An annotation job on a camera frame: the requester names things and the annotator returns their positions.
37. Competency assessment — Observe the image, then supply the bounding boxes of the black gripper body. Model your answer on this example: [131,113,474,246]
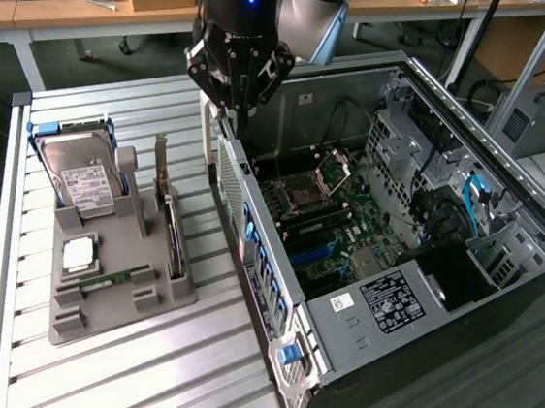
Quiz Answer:
[197,0,292,100]

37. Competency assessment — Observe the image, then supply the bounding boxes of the black graphics card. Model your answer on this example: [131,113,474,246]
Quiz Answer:
[147,132,188,281]

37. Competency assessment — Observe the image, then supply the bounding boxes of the metal socket cover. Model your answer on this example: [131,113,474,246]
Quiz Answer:
[310,149,355,196]

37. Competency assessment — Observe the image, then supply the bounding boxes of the CPU socket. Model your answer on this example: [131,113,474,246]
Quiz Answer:
[278,171,333,213]

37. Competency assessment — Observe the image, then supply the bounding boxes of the perforated metal drive cage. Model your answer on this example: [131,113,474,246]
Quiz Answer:
[359,101,453,204]

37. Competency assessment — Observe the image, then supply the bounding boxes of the wooden desk white legs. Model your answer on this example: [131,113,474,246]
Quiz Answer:
[0,0,213,95]

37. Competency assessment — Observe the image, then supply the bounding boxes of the silver hard disk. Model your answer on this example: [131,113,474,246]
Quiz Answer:
[35,127,123,224]

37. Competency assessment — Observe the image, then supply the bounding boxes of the black RAM stick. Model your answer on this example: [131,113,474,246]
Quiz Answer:
[280,209,353,240]

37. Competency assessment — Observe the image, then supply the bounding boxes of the hard disk drive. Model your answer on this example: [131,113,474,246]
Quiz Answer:
[24,112,130,213]

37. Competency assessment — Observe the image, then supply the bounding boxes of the green motherboard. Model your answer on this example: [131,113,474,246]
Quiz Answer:
[255,144,409,300]

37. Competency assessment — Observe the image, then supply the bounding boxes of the grey chipset heatsink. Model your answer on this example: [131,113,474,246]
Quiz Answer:
[349,245,388,277]

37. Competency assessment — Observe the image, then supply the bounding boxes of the black tripod pole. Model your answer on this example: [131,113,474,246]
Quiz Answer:
[435,0,545,97]

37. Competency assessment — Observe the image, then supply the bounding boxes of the silver CPU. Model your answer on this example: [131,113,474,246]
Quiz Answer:
[59,236,100,275]

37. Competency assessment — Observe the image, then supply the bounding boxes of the green RAM stick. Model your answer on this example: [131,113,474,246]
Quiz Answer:
[78,269,134,289]

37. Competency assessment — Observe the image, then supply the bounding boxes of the cluttered wooden desk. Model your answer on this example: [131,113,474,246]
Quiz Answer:
[342,0,545,99]

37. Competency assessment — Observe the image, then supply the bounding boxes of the grey parts rack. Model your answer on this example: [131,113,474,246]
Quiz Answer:
[28,140,203,346]

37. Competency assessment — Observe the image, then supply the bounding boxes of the grey computer tower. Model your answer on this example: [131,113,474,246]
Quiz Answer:
[482,84,545,163]

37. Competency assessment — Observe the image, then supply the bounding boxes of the grey power supply unit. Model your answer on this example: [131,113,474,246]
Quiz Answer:
[301,257,454,376]

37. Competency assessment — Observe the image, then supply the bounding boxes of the blue case latch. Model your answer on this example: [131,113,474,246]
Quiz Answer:
[275,344,303,368]

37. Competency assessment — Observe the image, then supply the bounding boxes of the grey metal disk bay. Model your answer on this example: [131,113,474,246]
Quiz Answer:
[465,218,545,291]

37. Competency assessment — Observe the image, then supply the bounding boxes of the open grey PC case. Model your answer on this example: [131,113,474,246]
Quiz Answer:
[195,36,545,408]

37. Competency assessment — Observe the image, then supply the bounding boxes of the blue wire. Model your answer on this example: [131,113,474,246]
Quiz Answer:
[462,171,499,242]

